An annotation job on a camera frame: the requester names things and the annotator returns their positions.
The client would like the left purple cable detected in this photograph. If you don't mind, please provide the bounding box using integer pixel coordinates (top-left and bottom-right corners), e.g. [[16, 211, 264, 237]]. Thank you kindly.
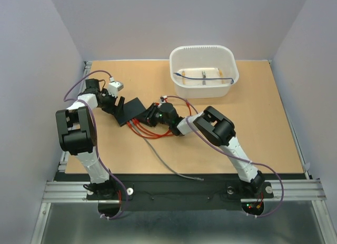
[[64, 69, 132, 220]]

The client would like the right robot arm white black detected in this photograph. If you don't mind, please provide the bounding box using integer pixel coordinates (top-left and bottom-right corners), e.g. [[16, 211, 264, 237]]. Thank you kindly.
[[136, 103, 265, 197]]

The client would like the yellow patch cable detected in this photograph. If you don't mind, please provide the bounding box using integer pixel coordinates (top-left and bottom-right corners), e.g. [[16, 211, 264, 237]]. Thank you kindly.
[[180, 68, 224, 85]]

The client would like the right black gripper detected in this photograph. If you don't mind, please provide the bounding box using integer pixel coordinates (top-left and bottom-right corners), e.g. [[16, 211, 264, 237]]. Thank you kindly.
[[135, 103, 171, 127]]

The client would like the purple cable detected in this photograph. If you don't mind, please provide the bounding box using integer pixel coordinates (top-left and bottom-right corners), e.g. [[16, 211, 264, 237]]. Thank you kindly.
[[64, 69, 132, 220], [159, 95, 285, 219]]

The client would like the white plastic tub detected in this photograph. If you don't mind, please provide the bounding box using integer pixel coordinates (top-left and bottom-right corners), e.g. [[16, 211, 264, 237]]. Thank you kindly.
[[169, 45, 240, 98]]

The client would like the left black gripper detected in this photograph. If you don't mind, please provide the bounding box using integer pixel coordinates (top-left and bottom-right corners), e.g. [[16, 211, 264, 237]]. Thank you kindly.
[[100, 88, 125, 117]]

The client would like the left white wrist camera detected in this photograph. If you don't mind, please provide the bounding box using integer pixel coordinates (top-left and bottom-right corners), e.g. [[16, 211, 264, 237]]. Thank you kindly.
[[107, 81, 124, 97]]

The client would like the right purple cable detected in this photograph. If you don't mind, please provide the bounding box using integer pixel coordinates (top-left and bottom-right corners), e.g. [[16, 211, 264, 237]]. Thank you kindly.
[[159, 95, 285, 219]]

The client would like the small metal clip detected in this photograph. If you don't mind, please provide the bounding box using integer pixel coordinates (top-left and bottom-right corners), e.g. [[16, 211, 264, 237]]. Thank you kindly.
[[202, 70, 207, 85]]

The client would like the aluminium rail frame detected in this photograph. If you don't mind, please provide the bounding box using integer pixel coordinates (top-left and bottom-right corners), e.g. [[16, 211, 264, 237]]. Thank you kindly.
[[33, 61, 336, 243]]

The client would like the grey patch cable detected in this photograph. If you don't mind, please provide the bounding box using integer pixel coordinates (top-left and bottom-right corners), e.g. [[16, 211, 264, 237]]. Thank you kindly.
[[130, 123, 205, 181]]

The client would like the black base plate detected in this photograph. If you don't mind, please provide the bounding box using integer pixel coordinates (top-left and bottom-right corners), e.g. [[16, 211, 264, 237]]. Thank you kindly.
[[54, 171, 309, 212]]

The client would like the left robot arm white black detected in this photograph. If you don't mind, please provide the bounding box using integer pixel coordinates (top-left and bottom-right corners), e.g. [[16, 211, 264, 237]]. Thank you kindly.
[[55, 79, 125, 199]]

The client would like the blue patch cable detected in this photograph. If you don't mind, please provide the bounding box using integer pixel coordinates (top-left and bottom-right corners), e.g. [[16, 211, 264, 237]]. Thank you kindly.
[[173, 72, 235, 85]]

